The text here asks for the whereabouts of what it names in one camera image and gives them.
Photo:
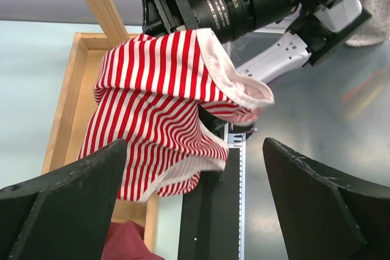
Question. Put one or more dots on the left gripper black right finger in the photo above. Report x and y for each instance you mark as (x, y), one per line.
(325, 213)

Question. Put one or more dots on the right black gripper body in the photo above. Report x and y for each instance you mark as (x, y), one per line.
(161, 17)

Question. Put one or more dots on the red white striped tank top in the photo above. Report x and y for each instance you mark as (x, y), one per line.
(149, 93)

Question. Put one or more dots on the white slotted cable duct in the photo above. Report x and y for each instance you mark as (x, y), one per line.
(237, 141)

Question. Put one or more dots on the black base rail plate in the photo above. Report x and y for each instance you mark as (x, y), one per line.
(209, 220)

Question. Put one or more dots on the wooden clothes rack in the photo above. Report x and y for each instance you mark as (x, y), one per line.
(76, 104)

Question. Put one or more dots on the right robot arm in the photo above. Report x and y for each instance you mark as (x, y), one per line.
(313, 28)

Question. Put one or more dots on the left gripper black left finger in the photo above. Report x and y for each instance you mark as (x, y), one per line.
(65, 213)

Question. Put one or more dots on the maroon tank top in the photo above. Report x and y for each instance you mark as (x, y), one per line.
(125, 241)

